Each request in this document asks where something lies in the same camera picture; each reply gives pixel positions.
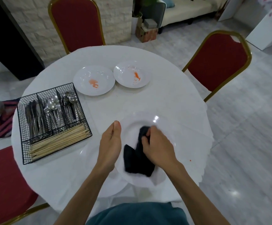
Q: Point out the person's left hand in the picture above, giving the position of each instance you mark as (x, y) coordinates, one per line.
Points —
(110, 147)

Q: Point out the person's right hand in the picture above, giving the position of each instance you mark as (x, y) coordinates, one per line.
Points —
(161, 152)

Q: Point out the black cleaning cloth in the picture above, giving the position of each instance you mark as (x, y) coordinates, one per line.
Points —
(136, 161)

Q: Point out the white plate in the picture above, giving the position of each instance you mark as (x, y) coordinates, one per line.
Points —
(124, 74)
(90, 171)
(131, 128)
(98, 74)

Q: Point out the bundle of wooden chopsticks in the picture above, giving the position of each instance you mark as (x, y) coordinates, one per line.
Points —
(56, 142)

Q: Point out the person's left forearm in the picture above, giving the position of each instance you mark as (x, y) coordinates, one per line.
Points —
(84, 196)

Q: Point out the person's blue trousers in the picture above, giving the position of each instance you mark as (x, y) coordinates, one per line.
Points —
(138, 215)

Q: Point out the white round tablecloth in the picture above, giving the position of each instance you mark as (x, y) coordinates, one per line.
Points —
(168, 103)

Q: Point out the red gold banquet chair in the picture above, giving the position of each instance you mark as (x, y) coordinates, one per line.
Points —
(218, 65)
(77, 21)
(4, 185)

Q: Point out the pink striped rug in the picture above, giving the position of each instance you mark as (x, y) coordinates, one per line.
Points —
(2, 128)

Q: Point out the orange brown crate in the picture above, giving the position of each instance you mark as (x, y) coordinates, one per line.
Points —
(150, 35)

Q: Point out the potted palm in white pot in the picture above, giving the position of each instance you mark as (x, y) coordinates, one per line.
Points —
(136, 23)

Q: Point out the small grey box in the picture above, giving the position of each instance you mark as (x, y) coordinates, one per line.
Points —
(150, 23)

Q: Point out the cream sofa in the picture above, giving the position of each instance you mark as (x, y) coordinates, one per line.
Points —
(190, 9)

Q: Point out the blue cushion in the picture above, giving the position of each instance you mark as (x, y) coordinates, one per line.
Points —
(168, 2)

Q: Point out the white side table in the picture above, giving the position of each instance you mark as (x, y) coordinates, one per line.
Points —
(265, 32)

